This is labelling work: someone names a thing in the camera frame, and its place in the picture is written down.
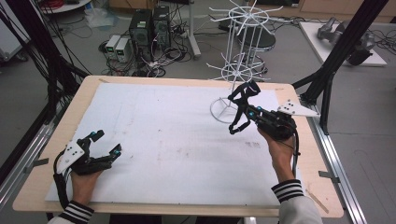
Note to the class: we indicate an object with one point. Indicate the white table leg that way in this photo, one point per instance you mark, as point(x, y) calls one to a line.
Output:
point(193, 34)

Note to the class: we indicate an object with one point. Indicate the white round table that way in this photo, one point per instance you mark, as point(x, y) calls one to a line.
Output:
point(67, 6)

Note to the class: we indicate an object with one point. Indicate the aluminium rail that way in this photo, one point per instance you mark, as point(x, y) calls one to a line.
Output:
point(337, 161)
point(21, 168)

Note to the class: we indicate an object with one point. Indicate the white floor platform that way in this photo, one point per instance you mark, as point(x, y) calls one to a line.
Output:
point(314, 40)

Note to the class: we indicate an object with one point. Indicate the slim black computer tower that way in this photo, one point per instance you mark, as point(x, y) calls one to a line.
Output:
point(162, 26)

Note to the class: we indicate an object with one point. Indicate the grey metal clamp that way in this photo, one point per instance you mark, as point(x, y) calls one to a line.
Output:
point(328, 175)
point(37, 162)

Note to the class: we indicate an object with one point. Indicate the black round stool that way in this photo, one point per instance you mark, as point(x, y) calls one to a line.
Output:
point(266, 40)

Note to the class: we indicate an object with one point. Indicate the black frame strut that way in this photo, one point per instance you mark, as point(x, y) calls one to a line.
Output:
point(342, 46)

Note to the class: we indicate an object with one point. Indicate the large black computer tower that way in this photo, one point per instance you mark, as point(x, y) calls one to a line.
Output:
point(140, 31)

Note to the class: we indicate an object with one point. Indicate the person's right hand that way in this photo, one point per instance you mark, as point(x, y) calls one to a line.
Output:
point(281, 155)

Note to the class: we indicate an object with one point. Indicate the person's left hand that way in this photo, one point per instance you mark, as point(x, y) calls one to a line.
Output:
point(82, 186)

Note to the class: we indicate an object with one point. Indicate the grey case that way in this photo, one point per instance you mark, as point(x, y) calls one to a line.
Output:
point(9, 40)

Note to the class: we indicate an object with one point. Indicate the grey robot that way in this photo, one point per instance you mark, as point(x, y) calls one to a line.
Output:
point(328, 32)

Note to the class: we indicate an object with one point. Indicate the white foam board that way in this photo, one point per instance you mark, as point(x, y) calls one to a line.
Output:
point(168, 146)

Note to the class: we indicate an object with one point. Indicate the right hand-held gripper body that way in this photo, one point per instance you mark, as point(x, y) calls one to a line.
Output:
point(278, 124)

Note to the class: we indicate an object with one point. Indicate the clear plastic bag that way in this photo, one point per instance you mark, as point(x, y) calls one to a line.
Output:
point(101, 17)

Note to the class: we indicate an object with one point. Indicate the thin wooden stick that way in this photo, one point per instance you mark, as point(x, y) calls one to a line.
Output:
point(319, 202)

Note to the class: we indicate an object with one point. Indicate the white power supply unit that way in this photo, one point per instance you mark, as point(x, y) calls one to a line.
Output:
point(122, 49)
point(111, 45)

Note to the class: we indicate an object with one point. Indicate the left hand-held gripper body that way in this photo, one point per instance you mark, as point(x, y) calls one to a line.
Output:
point(72, 154)

